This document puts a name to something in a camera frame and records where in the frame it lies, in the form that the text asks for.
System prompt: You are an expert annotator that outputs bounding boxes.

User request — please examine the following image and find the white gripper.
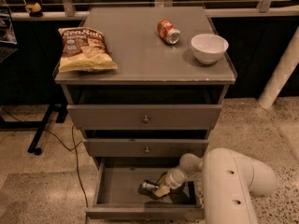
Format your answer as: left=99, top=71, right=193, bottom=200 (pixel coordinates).
left=153, top=167, right=190, bottom=198

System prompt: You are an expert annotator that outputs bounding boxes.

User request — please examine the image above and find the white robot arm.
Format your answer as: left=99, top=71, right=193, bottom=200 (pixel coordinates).
left=154, top=147, right=278, bottom=224

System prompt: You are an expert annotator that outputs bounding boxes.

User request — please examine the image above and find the grey open bottom drawer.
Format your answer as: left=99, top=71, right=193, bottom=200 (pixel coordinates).
left=86, top=158, right=204, bottom=221

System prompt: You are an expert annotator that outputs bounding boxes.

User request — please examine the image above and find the grey middle drawer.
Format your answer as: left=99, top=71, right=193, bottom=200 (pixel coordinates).
left=83, top=138, right=208, bottom=157

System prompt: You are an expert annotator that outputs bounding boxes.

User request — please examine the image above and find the grey drawer cabinet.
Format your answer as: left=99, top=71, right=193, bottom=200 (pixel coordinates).
left=52, top=6, right=237, bottom=222

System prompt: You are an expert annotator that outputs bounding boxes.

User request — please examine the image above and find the grey top drawer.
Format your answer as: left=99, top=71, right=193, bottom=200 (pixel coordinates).
left=67, top=105, right=221, bottom=130

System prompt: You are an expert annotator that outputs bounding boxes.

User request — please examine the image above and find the orange soda can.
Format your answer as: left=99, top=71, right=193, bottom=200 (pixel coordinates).
left=157, top=20, right=180, bottom=45

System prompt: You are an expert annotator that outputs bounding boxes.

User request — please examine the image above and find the white bowl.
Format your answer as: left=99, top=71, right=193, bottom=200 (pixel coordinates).
left=191, top=34, right=229, bottom=64

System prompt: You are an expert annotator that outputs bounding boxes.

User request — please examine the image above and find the brown yellow chip bag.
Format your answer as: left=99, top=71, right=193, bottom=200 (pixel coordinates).
left=59, top=27, right=118, bottom=72

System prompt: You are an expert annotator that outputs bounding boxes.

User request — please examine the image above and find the white pillar pole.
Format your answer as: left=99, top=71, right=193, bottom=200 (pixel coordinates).
left=258, top=27, right=299, bottom=109

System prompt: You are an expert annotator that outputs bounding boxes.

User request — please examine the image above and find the small yellow black object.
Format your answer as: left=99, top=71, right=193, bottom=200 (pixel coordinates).
left=25, top=2, right=43, bottom=17

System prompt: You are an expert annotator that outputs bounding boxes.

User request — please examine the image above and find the black floor cable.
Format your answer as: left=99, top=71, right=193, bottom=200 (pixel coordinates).
left=0, top=105, right=90, bottom=224

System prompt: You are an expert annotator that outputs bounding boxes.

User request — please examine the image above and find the black desk leg frame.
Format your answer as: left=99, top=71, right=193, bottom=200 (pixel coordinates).
left=0, top=105, right=67, bottom=155

